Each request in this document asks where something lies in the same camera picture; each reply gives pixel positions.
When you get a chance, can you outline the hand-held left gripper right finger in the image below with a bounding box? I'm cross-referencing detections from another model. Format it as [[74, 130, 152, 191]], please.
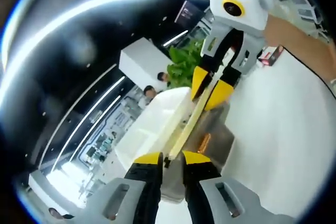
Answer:
[[181, 150, 287, 224]]

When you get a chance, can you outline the black cable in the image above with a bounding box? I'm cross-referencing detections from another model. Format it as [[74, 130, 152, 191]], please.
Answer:
[[284, 46, 334, 86]]

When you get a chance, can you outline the white square pillar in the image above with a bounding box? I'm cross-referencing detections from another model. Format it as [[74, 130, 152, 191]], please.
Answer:
[[119, 36, 171, 74]]

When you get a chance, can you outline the long ceiling light strip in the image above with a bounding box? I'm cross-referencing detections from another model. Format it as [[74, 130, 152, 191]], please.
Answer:
[[0, 0, 161, 109]]

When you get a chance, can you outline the white plastic drawer organizer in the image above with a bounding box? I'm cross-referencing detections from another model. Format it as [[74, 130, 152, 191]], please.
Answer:
[[113, 87, 236, 205]]

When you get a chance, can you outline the hanging dark display screen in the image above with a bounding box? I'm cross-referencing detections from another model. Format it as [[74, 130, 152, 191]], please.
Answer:
[[174, 0, 206, 25]]

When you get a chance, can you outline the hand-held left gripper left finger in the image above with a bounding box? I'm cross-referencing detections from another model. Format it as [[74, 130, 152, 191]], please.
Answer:
[[78, 152, 164, 224]]

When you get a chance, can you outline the red black box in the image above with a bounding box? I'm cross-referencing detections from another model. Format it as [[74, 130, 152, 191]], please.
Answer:
[[258, 45, 286, 67]]

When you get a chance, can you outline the green plant in white pot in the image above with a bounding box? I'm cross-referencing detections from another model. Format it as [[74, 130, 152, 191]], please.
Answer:
[[167, 39, 208, 90]]

